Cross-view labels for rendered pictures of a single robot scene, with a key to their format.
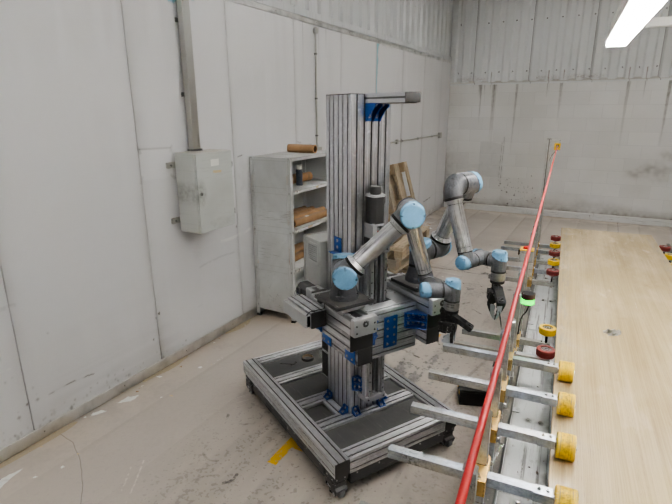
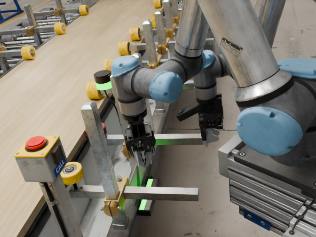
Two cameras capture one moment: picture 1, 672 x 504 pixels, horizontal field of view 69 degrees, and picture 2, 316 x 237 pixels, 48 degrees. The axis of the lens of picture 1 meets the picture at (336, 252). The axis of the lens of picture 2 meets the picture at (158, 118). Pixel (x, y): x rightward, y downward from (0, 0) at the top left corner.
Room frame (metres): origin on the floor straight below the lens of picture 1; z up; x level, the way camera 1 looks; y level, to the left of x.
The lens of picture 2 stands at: (3.22, -0.89, 1.60)
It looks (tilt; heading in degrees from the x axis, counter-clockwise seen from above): 31 degrees down; 171
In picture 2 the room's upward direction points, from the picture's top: 9 degrees counter-clockwise
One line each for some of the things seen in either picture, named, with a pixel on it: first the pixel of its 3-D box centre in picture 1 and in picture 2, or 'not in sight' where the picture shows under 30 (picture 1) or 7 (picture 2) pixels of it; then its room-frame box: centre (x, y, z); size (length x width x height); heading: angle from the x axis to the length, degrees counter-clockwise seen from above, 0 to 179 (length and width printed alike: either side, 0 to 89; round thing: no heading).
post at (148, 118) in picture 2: (506, 370); (145, 106); (1.88, -0.73, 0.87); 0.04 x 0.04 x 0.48; 66
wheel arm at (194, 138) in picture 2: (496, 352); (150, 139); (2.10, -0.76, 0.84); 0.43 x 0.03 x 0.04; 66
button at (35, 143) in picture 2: not in sight; (36, 144); (2.57, -1.05, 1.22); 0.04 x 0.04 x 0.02
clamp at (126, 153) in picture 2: not in sight; (132, 142); (2.09, -0.83, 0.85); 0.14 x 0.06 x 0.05; 156
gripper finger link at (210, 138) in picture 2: not in sight; (210, 138); (2.21, -0.56, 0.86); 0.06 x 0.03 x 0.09; 66
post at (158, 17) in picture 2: (490, 431); (164, 55); (1.43, -0.52, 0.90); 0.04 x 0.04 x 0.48; 66
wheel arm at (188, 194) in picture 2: (504, 338); (132, 193); (2.32, -0.88, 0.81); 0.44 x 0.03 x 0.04; 66
